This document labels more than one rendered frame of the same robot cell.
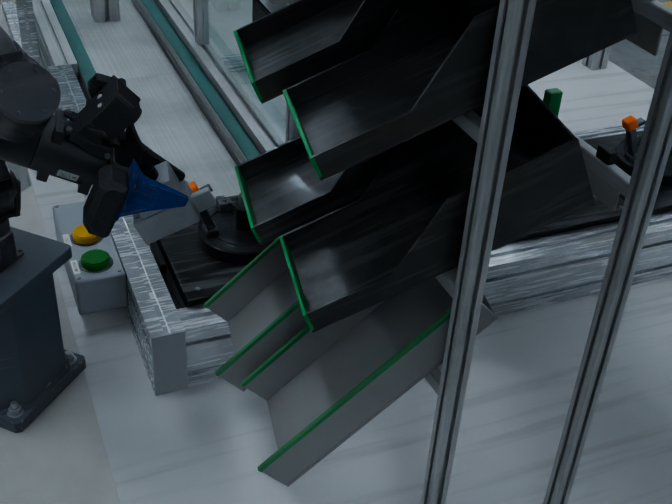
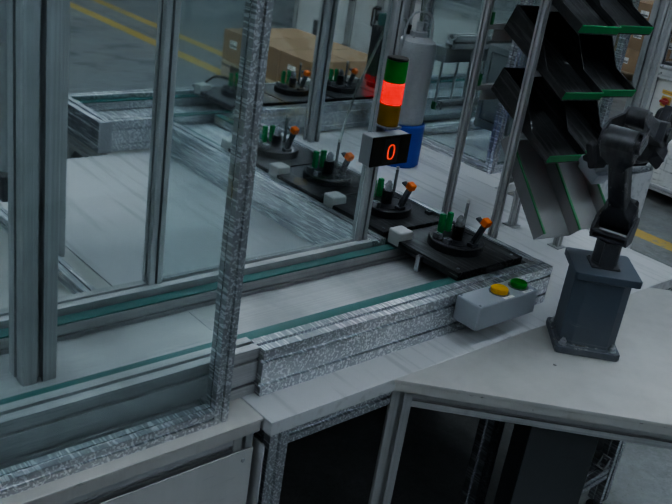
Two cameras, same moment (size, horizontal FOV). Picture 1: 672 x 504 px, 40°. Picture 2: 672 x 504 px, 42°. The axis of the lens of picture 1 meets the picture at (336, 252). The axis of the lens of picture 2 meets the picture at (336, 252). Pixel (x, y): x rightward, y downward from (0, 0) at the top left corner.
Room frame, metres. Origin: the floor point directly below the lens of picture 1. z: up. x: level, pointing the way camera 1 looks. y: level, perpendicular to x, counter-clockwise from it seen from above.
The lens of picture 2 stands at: (2.08, 1.95, 1.78)
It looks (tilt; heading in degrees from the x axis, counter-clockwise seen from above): 23 degrees down; 250
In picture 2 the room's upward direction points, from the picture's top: 9 degrees clockwise
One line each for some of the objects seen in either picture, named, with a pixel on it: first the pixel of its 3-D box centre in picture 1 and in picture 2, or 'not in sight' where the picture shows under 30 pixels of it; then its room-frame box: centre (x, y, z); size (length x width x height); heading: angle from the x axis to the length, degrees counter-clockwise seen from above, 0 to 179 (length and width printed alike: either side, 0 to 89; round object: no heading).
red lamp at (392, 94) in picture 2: not in sight; (392, 92); (1.35, 0.11, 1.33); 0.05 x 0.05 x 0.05
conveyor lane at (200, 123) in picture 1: (206, 173); (356, 285); (1.41, 0.24, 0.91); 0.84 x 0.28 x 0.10; 25
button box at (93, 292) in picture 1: (89, 253); (496, 303); (1.12, 0.36, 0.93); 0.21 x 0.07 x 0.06; 25
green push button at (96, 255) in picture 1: (95, 262); (518, 285); (1.05, 0.34, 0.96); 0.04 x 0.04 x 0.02
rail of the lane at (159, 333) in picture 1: (107, 193); (417, 315); (1.31, 0.39, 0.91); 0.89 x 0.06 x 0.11; 25
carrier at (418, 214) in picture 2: not in sight; (387, 194); (1.23, -0.10, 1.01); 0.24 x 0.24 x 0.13; 25
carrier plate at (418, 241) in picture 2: (245, 242); (454, 249); (1.13, 0.13, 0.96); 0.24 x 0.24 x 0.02; 25
